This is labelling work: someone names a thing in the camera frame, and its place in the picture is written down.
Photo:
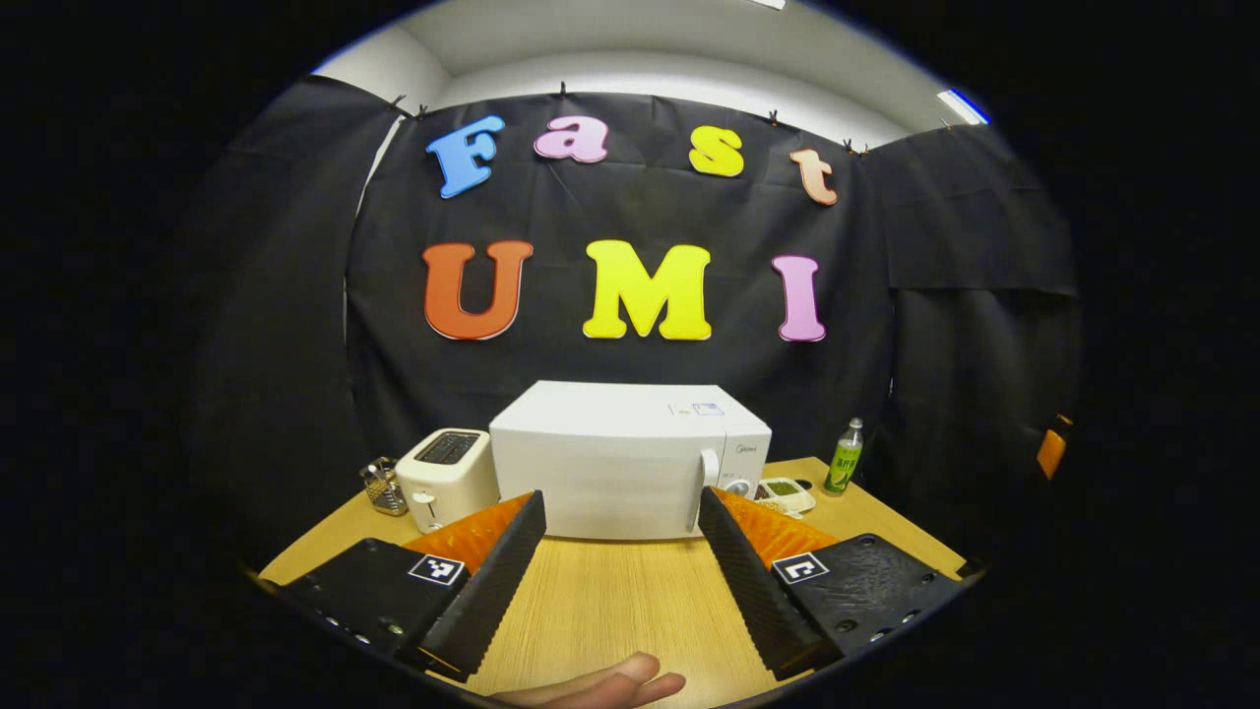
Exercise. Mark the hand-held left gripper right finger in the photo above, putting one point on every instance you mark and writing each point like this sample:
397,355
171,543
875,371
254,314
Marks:
753,591

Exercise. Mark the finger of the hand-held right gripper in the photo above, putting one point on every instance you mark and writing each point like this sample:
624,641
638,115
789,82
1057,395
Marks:
1051,453

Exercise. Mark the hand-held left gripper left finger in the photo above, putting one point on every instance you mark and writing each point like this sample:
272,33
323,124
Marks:
492,591

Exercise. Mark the white microwave oven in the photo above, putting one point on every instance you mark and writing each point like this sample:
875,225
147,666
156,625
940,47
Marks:
610,463

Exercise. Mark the white divided grain dish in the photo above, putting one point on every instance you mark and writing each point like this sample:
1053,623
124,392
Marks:
787,489

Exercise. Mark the white toaster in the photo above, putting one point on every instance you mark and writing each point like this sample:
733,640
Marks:
448,487

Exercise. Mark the green drink bottle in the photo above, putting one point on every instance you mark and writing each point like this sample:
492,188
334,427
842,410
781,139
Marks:
844,463

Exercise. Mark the black backdrop cloth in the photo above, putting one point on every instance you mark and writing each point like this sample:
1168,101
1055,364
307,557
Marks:
551,364

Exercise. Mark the small ceiling light panel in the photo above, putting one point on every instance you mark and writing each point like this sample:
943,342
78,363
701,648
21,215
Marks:
963,106

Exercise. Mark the row of small cloth clips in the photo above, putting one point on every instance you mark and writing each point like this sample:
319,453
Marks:
562,91

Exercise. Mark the large ceiling light panel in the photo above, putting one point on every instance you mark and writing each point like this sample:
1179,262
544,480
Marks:
768,4

